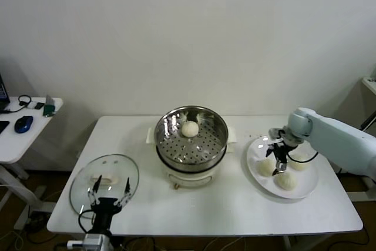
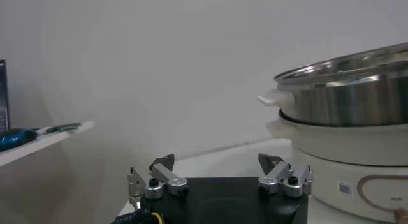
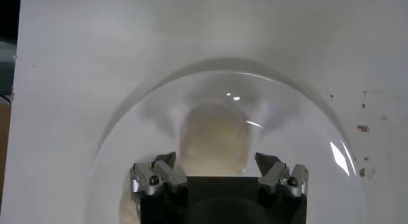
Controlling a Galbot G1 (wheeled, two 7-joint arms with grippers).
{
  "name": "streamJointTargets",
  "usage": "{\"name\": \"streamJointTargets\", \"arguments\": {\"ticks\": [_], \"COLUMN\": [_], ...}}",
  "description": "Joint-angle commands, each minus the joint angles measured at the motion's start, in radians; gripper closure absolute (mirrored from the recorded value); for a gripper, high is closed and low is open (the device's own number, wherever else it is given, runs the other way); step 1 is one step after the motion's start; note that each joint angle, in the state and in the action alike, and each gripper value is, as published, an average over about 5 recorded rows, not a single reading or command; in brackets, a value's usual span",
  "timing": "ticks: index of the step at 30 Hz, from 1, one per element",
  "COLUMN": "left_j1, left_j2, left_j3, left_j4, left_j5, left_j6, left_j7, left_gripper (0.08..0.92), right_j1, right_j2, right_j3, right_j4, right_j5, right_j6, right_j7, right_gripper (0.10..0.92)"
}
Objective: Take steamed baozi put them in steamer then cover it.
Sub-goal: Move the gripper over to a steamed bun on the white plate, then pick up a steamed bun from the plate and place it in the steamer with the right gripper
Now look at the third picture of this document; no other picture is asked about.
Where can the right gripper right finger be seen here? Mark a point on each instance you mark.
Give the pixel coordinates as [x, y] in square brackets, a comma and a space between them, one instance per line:
[287, 180]

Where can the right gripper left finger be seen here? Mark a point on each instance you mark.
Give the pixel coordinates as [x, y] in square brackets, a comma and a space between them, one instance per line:
[150, 180]

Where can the white round plate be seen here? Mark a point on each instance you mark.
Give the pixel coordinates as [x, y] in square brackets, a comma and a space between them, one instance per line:
[287, 132]

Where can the white steamed baozi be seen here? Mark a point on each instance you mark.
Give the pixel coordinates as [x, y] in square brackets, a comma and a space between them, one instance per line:
[213, 139]

